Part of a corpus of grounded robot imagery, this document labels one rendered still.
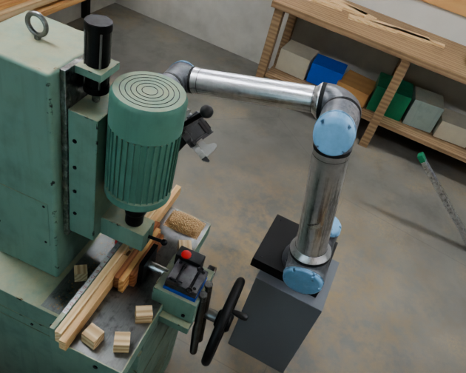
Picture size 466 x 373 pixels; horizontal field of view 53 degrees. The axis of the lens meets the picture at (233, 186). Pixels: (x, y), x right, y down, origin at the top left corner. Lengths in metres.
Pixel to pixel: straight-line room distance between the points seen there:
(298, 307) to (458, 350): 1.24
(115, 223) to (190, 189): 1.74
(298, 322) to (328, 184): 0.82
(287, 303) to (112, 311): 0.88
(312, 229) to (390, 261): 1.65
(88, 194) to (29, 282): 0.41
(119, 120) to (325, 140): 0.59
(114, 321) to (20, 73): 0.68
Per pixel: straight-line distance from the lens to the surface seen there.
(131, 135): 1.05
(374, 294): 2.94
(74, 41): 1.20
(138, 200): 1.18
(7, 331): 1.76
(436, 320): 3.05
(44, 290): 1.55
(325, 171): 1.42
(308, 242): 1.62
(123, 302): 1.40
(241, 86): 1.53
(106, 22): 1.08
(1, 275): 1.60
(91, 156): 1.18
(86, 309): 1.34
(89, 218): 1.34
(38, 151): 1.22
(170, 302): 1.38
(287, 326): 2.14
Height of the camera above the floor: 2.08
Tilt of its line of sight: 41 degrees down
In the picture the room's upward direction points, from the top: 17 degrees clockwise
